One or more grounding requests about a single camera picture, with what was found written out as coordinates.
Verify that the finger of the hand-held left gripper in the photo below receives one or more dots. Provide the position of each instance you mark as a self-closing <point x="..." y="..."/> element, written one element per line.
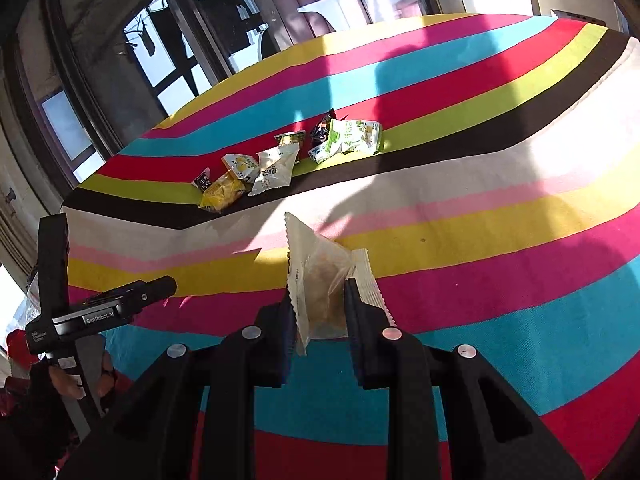
<point x="155" y="290"/>

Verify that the white pastry snack packet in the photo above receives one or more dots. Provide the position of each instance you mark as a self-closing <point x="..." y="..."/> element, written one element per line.
<point x="274" y="170"/>

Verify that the yellow snack packet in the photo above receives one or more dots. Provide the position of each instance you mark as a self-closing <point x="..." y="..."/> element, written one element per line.
<point x="222" y="193"/>

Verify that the small yellow green packet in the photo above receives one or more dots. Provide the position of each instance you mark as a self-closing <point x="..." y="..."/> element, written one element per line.
<point x="290" y="138"/>

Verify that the striped colourful tablecloth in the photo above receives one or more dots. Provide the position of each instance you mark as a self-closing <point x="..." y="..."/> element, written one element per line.
<point x="450" y="260"/>

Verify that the green white snack packet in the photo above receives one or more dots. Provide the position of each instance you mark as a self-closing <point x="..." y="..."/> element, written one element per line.
<point x="352" y="137"/>

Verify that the person's left hand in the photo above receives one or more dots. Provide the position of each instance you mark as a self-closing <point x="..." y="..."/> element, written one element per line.
<point x="67" y="385"/>

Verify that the dark window frame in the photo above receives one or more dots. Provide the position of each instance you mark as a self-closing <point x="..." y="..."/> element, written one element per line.
<point x="115" y="75"/>

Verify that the small dark snack packet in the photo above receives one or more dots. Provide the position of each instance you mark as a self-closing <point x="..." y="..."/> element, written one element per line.
<point x="202" y="181"/>

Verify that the white translucent pastry packet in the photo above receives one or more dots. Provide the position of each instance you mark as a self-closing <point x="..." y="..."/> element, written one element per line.
<point x="315" y="270"/>

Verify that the small white lemon-print packet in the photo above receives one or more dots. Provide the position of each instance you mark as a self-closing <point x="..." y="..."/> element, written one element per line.
<point x="241" y="165"/>

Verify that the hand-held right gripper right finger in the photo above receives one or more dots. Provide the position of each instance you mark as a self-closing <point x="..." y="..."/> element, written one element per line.
<point x="361" y="350"/>

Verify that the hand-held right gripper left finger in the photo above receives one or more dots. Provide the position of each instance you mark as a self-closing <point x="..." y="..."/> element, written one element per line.
<point x="277" y="355"/>

